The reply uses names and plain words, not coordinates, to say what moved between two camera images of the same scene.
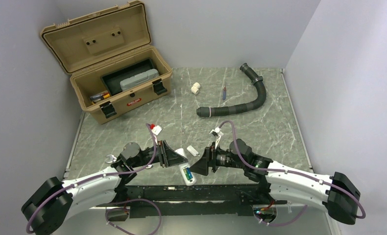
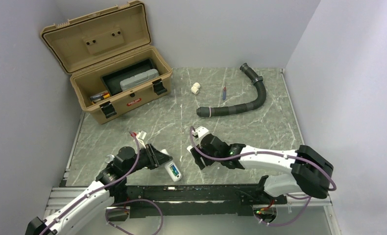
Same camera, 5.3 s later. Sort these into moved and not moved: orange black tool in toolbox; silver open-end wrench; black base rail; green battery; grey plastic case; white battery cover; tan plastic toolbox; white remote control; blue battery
Moved: green battery; blue battery; white remote control
Not moved: tan plastic toolbox; grey plastic case; black base rail; silver open-end wrench; white battery cover; orange black tool in toolbox
